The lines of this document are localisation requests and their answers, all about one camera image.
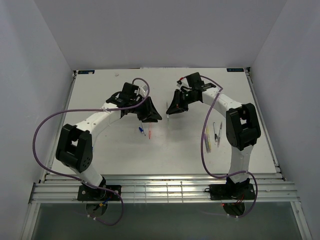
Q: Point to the aluminium rail frame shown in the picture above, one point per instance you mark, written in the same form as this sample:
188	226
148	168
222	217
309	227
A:
167	189

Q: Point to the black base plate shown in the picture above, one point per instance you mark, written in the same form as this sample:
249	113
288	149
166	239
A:
89	194
224	192

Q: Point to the left blue corner label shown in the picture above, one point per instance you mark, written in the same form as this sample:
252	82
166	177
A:
85	72

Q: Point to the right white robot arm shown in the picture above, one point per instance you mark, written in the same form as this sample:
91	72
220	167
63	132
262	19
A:
242	128

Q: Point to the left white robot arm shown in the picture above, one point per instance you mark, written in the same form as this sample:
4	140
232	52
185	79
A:
75	148

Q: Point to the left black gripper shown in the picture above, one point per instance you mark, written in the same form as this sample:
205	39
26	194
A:
150	113

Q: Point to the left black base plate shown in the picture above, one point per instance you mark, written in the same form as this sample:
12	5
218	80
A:
89	194

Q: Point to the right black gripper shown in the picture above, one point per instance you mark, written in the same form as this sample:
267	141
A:
176	106

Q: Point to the yellow pen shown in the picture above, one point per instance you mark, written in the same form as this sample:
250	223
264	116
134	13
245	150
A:
208	133

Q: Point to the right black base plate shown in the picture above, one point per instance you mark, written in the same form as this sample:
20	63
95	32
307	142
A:
224	192

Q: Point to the black tipped pen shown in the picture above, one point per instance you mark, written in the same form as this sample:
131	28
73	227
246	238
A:
215	132

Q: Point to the blue corner label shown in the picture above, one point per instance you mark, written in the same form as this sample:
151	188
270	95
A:
235	70
85	72

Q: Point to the right blue corner label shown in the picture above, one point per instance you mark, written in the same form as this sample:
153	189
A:
235	70

